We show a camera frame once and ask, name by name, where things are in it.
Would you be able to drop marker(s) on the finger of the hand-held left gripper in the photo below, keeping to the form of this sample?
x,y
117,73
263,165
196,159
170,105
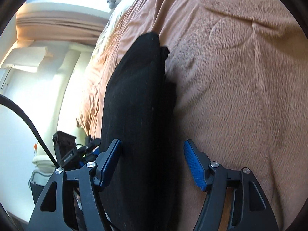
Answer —
x,y
92,144

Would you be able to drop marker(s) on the dark wooden box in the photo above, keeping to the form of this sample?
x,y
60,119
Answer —
x,y
63,142

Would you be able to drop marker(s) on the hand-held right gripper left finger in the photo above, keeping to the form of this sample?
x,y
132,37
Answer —
x,y
110,158

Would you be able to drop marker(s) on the black pants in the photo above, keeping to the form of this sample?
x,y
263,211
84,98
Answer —
x,y
137,113

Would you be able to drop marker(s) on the orange blanket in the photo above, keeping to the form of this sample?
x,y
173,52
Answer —
x,y
228,77

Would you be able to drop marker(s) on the white cushioned chair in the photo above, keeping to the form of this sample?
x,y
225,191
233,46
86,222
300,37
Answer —
x,y
42,161

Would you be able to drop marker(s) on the orange curtain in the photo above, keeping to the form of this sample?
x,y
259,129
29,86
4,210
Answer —
x,y
60,26

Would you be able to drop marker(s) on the cream padded headboard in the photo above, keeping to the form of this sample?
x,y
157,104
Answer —
x,y
72,89

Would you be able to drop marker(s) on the white wall unit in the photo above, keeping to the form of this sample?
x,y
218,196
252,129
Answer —
x,y
26,57

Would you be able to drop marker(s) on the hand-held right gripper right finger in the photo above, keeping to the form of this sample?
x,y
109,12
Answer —
x,y
195,166

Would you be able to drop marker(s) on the black box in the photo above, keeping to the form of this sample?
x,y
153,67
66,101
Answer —
x,y
37,185

